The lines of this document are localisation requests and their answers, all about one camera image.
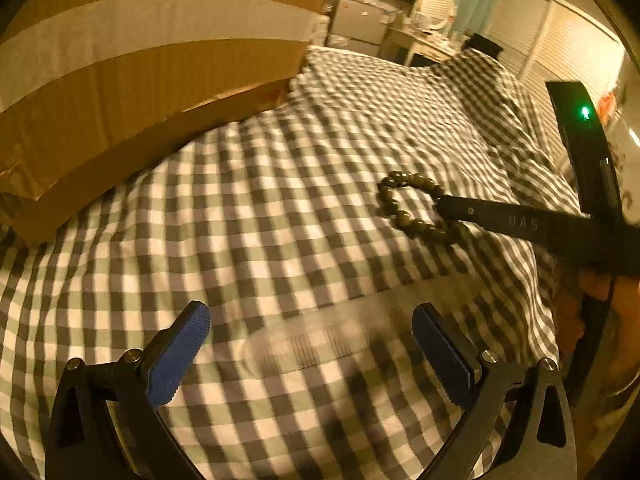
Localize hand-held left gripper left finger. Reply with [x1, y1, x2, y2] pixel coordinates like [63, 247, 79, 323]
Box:
[45, 301, 212, 480]

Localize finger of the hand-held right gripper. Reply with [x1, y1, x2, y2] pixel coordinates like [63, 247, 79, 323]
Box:
[435, 194, 592, 262]

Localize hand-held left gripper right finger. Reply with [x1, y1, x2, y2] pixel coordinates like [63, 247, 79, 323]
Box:
[410, 303, 578, 480]

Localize dark bead bracelet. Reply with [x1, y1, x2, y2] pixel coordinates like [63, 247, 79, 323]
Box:
[376, 171, 472, 247]

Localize brown cardboard box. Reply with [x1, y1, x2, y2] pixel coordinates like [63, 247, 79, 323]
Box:
[0, 0, 335, 247]

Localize person's right hand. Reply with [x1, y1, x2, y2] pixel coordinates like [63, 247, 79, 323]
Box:
[552, 265, 640, 396]

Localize red hanging ornament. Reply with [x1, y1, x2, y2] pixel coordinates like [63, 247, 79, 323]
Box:
[597, 92, 619, 127]

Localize white louvred wardrobe doors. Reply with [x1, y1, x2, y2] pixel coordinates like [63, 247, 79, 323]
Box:
[490, 0, 627, 111]

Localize black chair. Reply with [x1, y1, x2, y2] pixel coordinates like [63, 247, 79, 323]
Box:
[467, 33, 504, 59]

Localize grey checked blanket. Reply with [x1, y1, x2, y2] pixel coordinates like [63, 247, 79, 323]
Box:
[0, 45, 596, 480]

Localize white dressing desk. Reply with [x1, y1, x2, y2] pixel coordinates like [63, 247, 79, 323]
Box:
[384, 25, 467, 67]

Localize grey mini fridge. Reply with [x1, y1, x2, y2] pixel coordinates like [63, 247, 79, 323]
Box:
[327, 0, 397, 54]

